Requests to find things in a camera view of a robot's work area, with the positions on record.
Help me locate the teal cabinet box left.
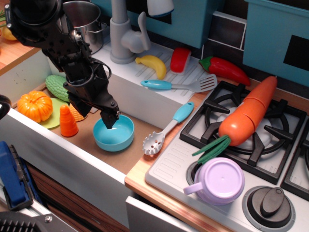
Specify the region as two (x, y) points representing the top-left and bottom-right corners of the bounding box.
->
(91, 0), (225, 48)

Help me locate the red toy chili pepper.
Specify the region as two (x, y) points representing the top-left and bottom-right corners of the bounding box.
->
(198, 56), (251, 86)

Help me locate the stainless steel pot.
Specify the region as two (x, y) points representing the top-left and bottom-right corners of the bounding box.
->
(63, 0), (107, 54)

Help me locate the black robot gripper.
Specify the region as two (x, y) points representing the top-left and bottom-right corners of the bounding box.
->
(63, 60), (120, 129)

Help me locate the large orange toy carrot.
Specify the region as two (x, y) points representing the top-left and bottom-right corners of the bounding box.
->
(192, 76), (278, 164)

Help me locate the green toy bitter gourd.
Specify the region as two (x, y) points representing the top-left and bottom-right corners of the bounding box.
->
(45, 75), (70, 102)

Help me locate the slotted spoon teal handle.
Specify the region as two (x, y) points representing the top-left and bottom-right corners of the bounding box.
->
(142, 101), (195, 155)

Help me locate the teal plastic bowl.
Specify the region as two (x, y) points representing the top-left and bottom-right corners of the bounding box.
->
(93, 115), (135, 152)

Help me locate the orange toy pumpkin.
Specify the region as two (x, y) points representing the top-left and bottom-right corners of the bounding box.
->
(17, 90), (54, 123)

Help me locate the white sink divider block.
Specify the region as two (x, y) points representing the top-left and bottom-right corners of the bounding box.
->
(90, 107), (98, 114)

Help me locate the light green plate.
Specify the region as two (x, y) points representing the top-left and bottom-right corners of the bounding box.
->
(40, 98), (69, 129)

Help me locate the red toy sushi piece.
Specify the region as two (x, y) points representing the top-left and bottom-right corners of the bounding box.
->
(170, 47), (191, 75)

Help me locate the grey spatula teal handle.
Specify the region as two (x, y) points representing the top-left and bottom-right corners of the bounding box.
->
(140, 74), (218, 93)

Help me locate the white blue hanging cup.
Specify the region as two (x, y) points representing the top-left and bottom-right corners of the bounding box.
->
(147, 0), (174, 17)

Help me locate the yellow toy banana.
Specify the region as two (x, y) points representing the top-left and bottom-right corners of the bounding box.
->
(135, 55), (167, 80)

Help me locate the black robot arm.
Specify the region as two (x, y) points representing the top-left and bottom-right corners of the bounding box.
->
(4, 0), (120, 129)

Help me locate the yellow toy corn piece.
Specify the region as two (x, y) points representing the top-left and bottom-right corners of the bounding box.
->
(69, 104), (87, 122)

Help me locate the blue black clamp device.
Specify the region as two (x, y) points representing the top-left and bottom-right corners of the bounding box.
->
(0, 141), (33, 211)

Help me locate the teal cabinet box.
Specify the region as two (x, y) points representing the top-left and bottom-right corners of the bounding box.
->
(243, 0), (309, 86)
(91, 0), (225, 48)

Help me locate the black stove grate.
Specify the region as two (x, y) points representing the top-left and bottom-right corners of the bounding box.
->
(180, 78), (306, 187)

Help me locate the grey stove knob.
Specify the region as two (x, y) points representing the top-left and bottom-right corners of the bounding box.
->
(242, 186), (296, 232)

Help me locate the yellow toy lemon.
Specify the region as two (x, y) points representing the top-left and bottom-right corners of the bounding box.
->
(1, 27), (17, 41)

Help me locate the grey toy faucet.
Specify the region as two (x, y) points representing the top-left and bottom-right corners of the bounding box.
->
(110, 0), (151, 64)

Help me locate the small orange toy carrot tip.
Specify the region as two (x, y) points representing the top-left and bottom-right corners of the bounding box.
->
(59, 105), (79, 137)

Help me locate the lilac plastic cup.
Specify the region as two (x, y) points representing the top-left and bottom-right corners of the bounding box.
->
(183, 158), (245, 205)

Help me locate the teal cabinet box right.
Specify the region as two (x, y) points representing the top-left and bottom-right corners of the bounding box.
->
(243, 0), (309, 86)

